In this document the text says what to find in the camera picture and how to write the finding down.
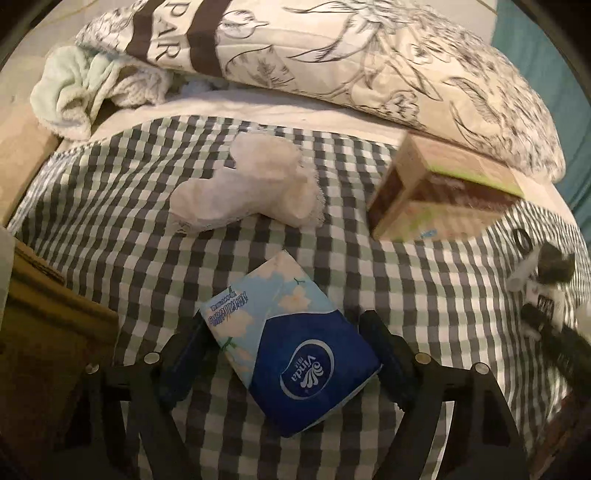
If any blue tissue pack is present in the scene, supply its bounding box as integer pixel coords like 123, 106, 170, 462
199, 251, 381, 438

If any brown medicine box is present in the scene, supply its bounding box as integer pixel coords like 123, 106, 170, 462
367, 133, 523, 242

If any small printed sachet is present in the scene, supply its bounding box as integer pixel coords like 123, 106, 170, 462
526, 280, 567, 331

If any crumpled white tissue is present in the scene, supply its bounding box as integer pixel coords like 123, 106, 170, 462
169, 131, 325, 233

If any floral patterned pillow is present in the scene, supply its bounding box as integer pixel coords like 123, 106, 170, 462
76, 1, 566, 183

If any mint green towel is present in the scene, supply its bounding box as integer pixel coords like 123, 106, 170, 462
30, 45, 172, 141

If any teal curtain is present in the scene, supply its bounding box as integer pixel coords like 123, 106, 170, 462
492, 1, 590, 236

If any black hair tie ring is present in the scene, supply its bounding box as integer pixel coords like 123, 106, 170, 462
512, 226, 535, 256

